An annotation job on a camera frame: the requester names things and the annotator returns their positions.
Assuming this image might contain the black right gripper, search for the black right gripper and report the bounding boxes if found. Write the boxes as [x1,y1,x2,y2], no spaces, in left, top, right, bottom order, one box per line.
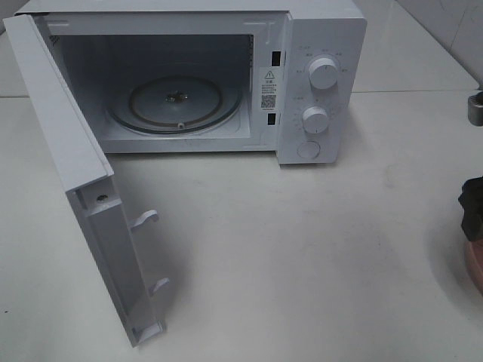
[458,177,482,242]

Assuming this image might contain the pink round plate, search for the pink round plate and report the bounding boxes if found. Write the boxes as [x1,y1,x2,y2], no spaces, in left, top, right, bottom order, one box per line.
[464,241,483,293]

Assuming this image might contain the round white door button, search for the round white door button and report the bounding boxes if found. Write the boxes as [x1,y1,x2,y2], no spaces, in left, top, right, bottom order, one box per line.
[297,141,321,159]

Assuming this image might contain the white microwave door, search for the white microwave door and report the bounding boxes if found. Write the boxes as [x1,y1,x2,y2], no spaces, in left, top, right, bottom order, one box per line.
[4,14,166,347]

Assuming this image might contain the lower white dial knob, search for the lower white dial knob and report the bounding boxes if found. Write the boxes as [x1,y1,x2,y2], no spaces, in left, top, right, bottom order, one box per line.
[302,106,330,134]

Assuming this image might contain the white dial knob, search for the white dial knob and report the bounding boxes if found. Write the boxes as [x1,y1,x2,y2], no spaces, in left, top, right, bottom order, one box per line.
[308,55,339,90]
[302,106,330,134]

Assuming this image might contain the upper white dial knob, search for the upper white dial knob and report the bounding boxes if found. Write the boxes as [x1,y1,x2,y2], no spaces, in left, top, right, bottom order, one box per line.
[308,55,339,90]

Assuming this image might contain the white microwave oven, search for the white microwave oven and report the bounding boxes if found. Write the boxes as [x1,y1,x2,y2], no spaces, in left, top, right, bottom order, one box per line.
[14,1,367,164]

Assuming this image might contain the white warning label sticker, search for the white warning label sticker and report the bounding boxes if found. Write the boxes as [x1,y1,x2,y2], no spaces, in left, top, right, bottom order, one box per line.
[258,66,281,111]

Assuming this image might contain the glass microwave turntable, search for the glass microwave turntable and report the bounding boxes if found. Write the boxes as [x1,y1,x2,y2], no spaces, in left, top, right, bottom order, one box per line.
[108,73,245,135]

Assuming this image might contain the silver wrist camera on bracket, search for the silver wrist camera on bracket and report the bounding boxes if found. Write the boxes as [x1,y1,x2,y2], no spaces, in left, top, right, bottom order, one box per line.
[467,91,483,127]

